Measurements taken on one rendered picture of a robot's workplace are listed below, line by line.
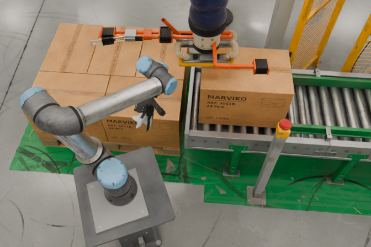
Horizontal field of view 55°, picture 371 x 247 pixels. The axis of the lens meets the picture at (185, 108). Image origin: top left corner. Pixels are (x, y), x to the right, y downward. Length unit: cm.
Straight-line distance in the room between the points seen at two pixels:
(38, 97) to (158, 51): 176
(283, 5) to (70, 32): 190
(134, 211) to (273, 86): 115
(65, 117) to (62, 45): 194
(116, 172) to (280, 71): 126
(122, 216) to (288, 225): 139
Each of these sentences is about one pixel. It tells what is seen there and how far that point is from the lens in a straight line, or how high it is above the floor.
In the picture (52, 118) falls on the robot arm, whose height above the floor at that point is 161.
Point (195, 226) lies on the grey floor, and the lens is 283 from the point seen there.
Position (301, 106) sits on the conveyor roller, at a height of 55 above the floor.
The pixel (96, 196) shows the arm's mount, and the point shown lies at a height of 78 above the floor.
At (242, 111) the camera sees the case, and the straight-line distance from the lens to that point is 246.
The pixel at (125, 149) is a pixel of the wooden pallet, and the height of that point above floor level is 2.
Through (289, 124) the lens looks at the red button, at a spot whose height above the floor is 104.
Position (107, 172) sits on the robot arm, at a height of 106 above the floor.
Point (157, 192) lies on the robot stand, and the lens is 212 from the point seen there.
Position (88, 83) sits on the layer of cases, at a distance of 293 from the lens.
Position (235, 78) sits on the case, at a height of 95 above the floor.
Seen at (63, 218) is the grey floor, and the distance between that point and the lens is 300.
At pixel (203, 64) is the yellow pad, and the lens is 218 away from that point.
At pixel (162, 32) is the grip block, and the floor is 124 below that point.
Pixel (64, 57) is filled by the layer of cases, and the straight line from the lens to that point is 319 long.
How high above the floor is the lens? 270
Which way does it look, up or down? 54 degrees down
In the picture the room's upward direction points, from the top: straight up
